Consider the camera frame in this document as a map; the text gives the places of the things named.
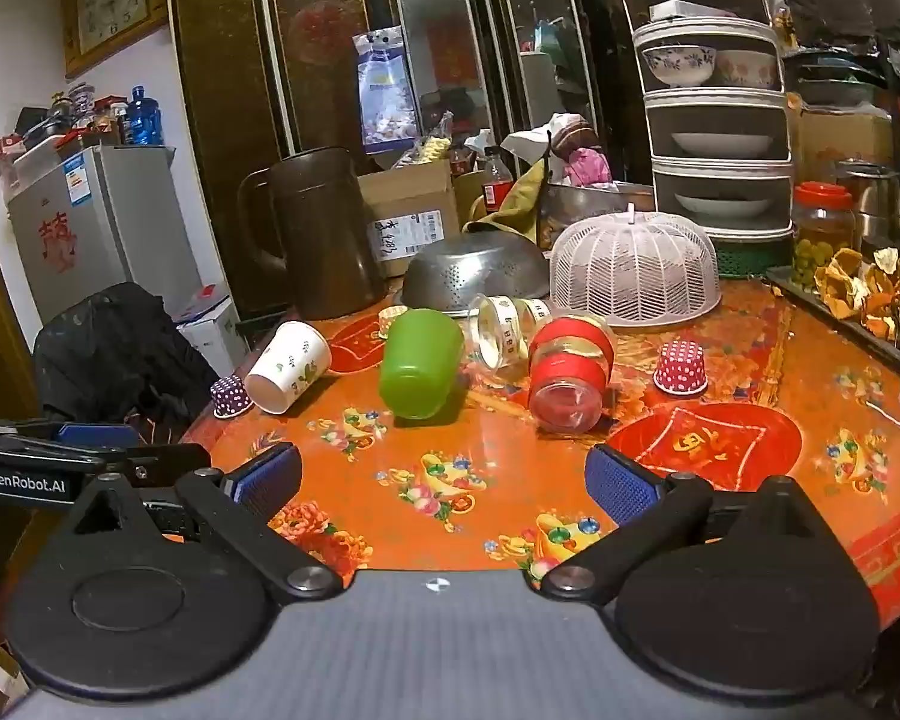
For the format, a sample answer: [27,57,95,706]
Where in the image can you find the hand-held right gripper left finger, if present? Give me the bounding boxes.
[61,444,344,604]

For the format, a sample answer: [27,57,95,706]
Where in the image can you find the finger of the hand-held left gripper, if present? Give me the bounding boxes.
[82,443,213,476]
[0,422,143,452]

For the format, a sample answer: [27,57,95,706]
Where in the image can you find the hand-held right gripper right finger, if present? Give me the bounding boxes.
[538,444,835,602]

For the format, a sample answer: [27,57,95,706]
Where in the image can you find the purple dotted cupcake cup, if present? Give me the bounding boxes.
[209,374,255,420]

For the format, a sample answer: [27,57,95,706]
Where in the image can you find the white floral paper cup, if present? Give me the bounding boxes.
[243,320,333,416]

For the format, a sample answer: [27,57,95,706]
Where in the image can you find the red dotted cupcake cup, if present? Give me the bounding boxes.
[652,339,710,397]

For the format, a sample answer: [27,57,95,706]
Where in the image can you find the green plastic cup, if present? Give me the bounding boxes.
[378,307,465,420]

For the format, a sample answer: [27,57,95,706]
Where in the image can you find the clear cup with patterned band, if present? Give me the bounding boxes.
[468,293,557,371]

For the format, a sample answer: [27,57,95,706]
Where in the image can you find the black jacket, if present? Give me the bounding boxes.
[31,282,219,425]

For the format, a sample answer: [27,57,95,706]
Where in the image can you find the white and red carton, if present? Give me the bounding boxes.
[173,284,249,377]

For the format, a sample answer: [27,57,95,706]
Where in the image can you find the orange floral tablecloth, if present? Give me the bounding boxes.
[183,277,900,632]

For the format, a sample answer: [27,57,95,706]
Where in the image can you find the silver refrigerator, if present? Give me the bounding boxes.
[7,143,204,326]

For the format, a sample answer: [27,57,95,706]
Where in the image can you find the white plastic food cover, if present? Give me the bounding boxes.
[549,203,723,328]

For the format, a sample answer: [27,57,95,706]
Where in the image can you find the brown plastic pitcher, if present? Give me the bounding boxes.
[237,147,389,322]

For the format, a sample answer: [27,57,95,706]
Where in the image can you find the green plastic basket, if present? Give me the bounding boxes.
[712,235,797,279]

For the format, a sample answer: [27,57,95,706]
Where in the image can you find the metal colander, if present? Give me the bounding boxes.
[400,229,553,317]

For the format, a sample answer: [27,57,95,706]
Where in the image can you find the dark tray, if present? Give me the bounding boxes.
[764,265,900,373]

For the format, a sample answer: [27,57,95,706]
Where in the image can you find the metal basin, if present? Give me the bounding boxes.
[537,181,658,249]

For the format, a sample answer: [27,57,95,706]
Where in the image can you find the white plate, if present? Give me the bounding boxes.
[673,193,778,221]
[669,130,776,159]

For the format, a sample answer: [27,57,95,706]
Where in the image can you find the cardboard box with label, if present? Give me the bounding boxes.
[357,158,463,279]

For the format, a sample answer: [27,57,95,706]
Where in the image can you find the olive cloth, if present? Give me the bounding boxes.
[460,157,553,245]

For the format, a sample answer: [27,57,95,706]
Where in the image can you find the dried orange peels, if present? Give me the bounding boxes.
[813,247,900,350]

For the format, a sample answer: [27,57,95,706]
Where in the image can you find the blue water bottle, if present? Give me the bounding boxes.
[125,85,165,148]

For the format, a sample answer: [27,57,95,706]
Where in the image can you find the pink cloth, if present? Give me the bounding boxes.
[562,145,615,188]

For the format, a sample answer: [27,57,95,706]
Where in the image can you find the glass jar with red lid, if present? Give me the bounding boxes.
[789,181,858,293]

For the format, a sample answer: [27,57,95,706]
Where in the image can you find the soda bottle with red label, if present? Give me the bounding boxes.
[481,147,515,223]

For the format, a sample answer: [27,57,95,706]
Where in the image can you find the white tiered dish rack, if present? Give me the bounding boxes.
[618,0,797,242]

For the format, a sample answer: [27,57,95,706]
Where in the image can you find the dark wooden wardrobe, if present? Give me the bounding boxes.
[166,0,647,317]

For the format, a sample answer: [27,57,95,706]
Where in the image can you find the clear snack bag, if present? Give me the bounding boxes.
[389,112,455,170]

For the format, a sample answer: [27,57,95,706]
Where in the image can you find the metal kettle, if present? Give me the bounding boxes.
[835,160,900,242]

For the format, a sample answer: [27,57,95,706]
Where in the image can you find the blue and white package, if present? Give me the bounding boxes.
[352,25,424,155]

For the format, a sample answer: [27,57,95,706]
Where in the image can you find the plain cardboard box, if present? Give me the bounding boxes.
[798,108,898,182]

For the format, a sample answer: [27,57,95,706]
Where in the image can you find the blue patterned bowl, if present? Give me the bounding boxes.
[639,43,719,88]

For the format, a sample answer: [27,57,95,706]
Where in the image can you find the floral bowl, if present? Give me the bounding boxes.
[715,49,780,89]

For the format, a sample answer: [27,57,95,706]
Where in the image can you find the flat white box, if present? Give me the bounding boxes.
[648,0,740,24]

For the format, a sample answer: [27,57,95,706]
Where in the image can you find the wooden framed wall clock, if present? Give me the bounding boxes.
[59,0,170,80]

